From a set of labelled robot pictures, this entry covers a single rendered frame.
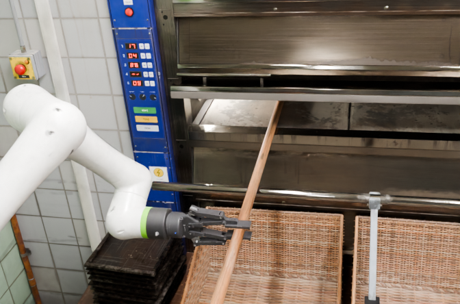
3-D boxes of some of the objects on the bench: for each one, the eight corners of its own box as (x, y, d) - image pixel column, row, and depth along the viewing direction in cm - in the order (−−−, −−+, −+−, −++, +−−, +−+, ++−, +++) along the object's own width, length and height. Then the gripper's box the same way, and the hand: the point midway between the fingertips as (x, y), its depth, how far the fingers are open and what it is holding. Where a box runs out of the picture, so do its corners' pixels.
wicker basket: (351, 268, 229) (353, 213, 217) (501, 283, 216) (512, 224, 204) (346, 365, 187) (348, 304, 175) (531, 390, 174) (547, 326, 162)
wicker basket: (210, 257, 242) (205, 204, 229) (343, 267, 230) (345, 211, 218) (179, 346, 200) (170, 287, 187) (341, 364, 188) (342, 302, 175)
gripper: (170, 194, 162) (251, 198, 157) (177, 238, 169) (254, 244, 164) (162, 209, 155) (246, 214, 150) (170, 254, 163) (250, 261, 157)
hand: (239, 229), depth 158 cm, fingers closed on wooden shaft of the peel, 3 cm apart
